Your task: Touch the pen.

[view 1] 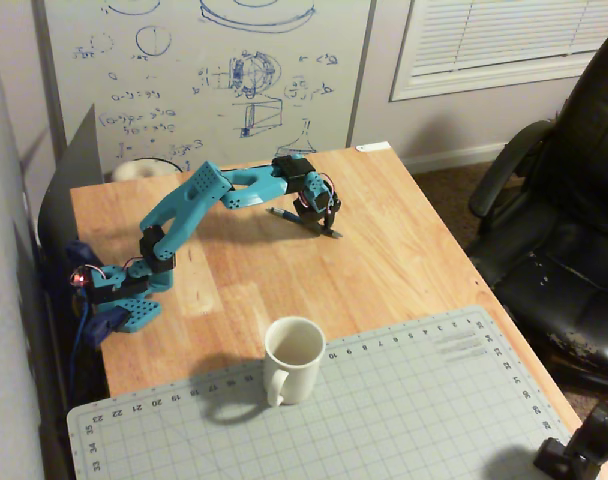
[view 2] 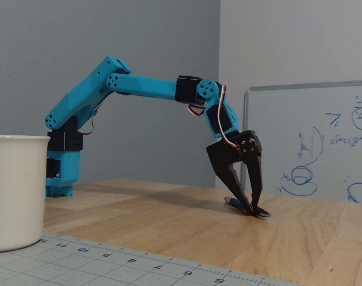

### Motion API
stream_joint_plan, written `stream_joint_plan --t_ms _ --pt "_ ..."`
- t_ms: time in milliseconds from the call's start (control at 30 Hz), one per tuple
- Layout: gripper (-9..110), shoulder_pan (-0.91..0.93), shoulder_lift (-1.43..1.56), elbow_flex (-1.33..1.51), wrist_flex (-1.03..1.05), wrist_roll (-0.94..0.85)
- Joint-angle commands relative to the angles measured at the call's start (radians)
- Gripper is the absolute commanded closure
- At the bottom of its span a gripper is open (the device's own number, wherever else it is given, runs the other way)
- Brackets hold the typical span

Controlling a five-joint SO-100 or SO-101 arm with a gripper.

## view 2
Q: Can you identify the white ceramic mug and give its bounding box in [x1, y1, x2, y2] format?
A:
[0, 134, 50, 254]

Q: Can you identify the grey backdrop panel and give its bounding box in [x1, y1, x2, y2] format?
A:
[0, 0, 222, 188]

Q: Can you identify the whiteboard with blue drawings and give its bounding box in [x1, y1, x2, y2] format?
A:
[239, 79, 362, 204]

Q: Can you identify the grey cutting mat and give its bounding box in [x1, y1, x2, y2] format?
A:
[0, 232, 302, 286]

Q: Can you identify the base servo cable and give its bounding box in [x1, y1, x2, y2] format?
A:
[76, 109, 96, 139]

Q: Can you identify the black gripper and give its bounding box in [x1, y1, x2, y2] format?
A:
[206, 130, 264, 213]

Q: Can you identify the blue pen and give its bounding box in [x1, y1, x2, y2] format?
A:
[224, 196, 272, 220]

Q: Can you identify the wrist servo cable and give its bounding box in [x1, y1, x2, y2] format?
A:
[188, 85, 241, 149]

